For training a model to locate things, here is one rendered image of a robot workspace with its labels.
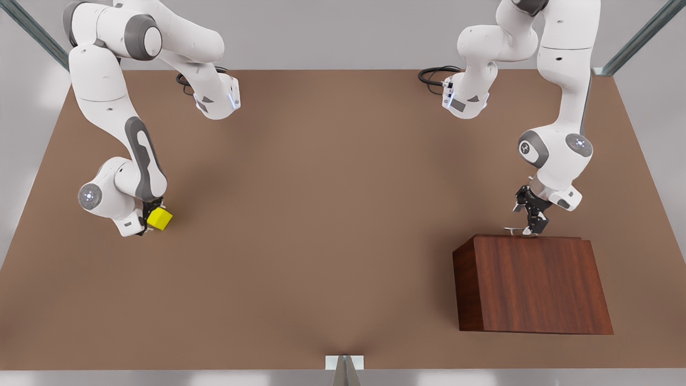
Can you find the yellow cube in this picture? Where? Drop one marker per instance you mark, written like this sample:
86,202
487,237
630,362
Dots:
159,219

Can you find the dark wooden drawer cabinet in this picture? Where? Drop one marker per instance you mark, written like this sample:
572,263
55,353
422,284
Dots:
533,284

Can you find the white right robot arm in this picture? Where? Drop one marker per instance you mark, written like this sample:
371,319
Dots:
102,96

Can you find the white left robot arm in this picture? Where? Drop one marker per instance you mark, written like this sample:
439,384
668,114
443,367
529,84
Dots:
563,107

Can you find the silver frame post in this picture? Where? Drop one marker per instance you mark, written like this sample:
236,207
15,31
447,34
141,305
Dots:
344,370
35,32
638,37

